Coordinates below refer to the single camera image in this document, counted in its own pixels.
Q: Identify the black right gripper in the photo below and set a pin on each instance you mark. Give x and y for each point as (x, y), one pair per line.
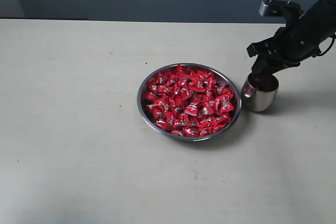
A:
(296, 41)

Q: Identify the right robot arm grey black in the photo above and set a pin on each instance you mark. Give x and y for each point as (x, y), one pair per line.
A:
(298, 40)

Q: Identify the stainless steel cup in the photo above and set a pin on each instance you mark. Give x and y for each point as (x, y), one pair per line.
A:
(259, 92)

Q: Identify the round steel bowl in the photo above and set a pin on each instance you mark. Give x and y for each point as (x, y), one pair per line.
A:
(192, 102)

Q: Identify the red wrapped candy right side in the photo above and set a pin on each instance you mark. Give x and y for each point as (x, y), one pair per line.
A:
(223, 103)

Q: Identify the red wrapped candy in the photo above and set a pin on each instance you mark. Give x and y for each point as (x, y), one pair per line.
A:
(223, 103)
(183, 71)
(191, 131)
(162, 103)

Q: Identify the red wrapped candy top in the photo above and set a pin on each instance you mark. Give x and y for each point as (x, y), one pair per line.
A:
(183, 71)

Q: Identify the red wrapped candy bottom centre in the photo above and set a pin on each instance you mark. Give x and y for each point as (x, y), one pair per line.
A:
(191, 131)

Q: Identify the red wrapped candy left side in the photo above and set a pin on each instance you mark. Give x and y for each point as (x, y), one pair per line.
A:
(162, 103)

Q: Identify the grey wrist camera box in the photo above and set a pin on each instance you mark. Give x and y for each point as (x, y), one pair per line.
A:
(277, 8)

